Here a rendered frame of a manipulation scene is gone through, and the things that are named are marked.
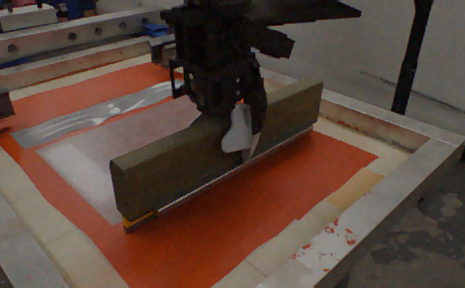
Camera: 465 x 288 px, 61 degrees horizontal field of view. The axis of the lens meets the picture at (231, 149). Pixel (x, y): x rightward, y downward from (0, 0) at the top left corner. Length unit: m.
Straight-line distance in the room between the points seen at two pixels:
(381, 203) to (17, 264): 0.39
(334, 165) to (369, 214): 0.16
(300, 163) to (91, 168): 0.31
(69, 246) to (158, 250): 0.10
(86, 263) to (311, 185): 0.30
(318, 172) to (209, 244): 0.21
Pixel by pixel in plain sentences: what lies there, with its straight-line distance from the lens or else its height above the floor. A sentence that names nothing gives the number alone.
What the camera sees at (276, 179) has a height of 0.95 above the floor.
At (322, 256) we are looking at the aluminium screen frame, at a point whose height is 0.99.
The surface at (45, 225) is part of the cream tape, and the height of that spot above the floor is 0.95.
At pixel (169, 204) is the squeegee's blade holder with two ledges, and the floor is 0.99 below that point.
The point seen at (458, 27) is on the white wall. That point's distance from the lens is 2.47.
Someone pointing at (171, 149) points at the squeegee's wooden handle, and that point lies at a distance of 0.45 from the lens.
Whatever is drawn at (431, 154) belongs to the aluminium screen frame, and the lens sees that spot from 0.61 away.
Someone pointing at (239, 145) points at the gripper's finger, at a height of 1.03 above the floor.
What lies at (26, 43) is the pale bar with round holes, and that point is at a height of 1.02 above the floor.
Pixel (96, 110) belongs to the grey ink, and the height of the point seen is 0.96.
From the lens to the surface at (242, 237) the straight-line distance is 0.47.
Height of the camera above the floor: 1.29
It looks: 32 degrees down
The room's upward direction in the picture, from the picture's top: straight up
